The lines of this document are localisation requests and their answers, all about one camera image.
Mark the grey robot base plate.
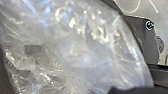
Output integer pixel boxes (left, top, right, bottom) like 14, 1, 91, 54
124, 13, 166, 66

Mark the clear plastic bag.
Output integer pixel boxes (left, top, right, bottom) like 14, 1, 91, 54
0, 0, 154, 94

